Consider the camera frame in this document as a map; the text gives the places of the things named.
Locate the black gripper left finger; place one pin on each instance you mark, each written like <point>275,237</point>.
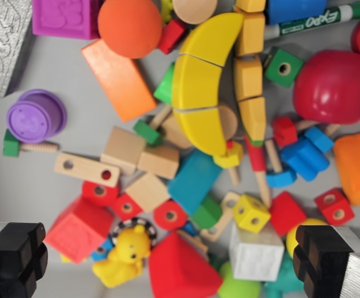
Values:
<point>12,257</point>

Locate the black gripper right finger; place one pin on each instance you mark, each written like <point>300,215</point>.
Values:
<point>326,264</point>

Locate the yellow ball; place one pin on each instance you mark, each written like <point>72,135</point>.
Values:
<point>291,242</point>

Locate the teal rubber toy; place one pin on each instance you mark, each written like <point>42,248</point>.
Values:
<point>287,279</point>

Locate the red cube bead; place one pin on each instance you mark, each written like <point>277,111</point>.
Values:
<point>333,206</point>
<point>127,208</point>

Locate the plain red cube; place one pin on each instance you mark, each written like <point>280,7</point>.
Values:
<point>287,212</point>

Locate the white embossed cube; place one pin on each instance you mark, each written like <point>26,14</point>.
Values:
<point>256,257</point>

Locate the red embossed cube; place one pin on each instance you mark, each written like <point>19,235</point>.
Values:
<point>77,229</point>

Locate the small blue bead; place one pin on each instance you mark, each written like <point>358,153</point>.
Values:
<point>100,250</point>

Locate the yellow cube bead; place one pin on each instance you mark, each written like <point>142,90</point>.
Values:
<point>251,214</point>

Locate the light green ball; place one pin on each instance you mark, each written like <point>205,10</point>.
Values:
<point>237,284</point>

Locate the large blue wooden nut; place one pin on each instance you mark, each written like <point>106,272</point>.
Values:
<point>304,159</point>

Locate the wooden bar with holes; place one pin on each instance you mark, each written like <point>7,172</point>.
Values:
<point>225,217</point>
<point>83,169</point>

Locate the green-headed wooden bolt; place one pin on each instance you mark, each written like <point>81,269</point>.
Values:
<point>10,146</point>
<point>147,132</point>

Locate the yellow toy bear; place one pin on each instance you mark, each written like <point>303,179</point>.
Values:
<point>127,251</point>

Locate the plain wooden dowel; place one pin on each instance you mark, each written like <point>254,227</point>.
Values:
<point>273,155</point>

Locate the small blue wooden nut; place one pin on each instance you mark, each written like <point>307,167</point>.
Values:
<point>319,139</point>

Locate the green wooden block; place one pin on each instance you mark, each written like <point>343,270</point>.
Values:
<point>164,88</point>
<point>209,214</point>

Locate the red-headed wooden bolt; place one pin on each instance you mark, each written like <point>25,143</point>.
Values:
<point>284,132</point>

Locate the purple plastic stacking cup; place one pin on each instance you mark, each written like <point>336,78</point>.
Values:
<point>31,119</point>

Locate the yellow-headed wooden bolt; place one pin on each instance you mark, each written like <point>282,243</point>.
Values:
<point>229,156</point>

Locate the large red wedge block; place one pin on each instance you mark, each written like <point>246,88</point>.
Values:
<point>180,270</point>

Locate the teal blue block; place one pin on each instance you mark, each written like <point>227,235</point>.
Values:
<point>192,180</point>

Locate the red hexagonal bead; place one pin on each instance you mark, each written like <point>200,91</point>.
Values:
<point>170,215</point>

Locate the natural wooden disc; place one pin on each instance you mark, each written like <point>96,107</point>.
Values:
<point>229,119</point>
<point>194,10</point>

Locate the natural wooden block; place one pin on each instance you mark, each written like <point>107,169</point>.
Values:
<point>159,163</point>

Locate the red toy apple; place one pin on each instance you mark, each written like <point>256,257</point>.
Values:
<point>332,87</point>

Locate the green cube bead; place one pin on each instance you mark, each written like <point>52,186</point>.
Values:
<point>284,68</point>

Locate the orange sliced wooden carrot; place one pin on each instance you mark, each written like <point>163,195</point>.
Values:
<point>249,77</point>

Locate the orange rectangular block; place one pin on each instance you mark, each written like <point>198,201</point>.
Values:
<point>121,80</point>

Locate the grey foam block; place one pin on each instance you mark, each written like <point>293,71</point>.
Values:
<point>0,46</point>

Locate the yellow sliced wooden banana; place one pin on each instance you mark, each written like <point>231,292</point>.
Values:
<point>198,87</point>

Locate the green Expo marker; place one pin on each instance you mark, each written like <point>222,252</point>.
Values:
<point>310,21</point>

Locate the purple embossed cube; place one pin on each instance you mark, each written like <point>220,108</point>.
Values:
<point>65,17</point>

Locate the orange ball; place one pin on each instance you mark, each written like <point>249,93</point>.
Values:
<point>130,28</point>

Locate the small red block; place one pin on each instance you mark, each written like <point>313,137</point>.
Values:
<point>172,37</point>

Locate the yellow-green knobbly toy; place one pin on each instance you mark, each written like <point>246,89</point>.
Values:
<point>166,9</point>

